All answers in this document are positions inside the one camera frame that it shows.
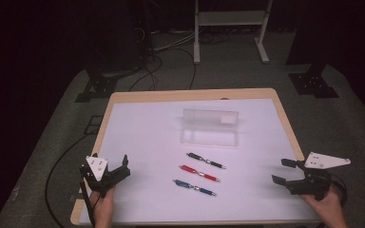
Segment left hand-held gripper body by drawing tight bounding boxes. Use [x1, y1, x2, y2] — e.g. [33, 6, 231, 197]
[79, 153, 117, 200]

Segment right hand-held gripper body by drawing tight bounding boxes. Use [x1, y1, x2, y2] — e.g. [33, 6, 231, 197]
[285, 151, 352, 201]

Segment person's left hand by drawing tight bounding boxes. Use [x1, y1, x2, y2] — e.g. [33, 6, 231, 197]
[89, 185, 117, 221]

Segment person's right hand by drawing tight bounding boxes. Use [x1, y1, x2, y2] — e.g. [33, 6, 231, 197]
[299, 185, 347, 220]

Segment white table mat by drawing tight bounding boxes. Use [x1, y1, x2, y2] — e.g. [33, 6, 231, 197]
[79, 98, 320, 225]

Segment blue pen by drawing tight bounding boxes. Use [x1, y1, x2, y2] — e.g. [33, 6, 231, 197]
[172, 179, 218, 198]

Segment red pen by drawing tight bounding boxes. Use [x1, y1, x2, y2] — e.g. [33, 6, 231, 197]
[179, 164, 221, 183]

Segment black pen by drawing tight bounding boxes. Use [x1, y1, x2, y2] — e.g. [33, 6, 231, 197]
[185, 152, 227, 170]

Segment transparent plastic pencil case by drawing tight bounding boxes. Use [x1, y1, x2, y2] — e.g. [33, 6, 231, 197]
[179, 107, 240, 148]

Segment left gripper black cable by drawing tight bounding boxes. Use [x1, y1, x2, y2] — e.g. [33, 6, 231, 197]
[79, 172, 97, 228]

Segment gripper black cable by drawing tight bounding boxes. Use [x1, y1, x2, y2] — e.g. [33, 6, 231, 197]
[79, 172, 97, 228]
[328, 177, 350, 207]

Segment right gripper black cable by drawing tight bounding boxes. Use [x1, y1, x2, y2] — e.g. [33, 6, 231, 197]
[328, 177, 350, 207]

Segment long black floor cable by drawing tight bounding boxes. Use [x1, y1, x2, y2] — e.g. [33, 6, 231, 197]
[44, 132, 93, 228]

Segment black stand base plate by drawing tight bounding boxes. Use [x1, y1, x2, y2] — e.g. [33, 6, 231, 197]
[74, 71, 119, 104]
[288, 62, 340, 100]

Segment black looped floor cable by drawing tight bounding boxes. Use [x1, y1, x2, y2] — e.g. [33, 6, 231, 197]
[127, 47, 198, 92]

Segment white floor cables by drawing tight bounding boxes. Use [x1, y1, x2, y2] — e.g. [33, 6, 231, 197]
[151, 28, 198, 52]

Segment white metal stand frame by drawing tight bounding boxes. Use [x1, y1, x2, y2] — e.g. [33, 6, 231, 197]
[193, 0, 274, 66]

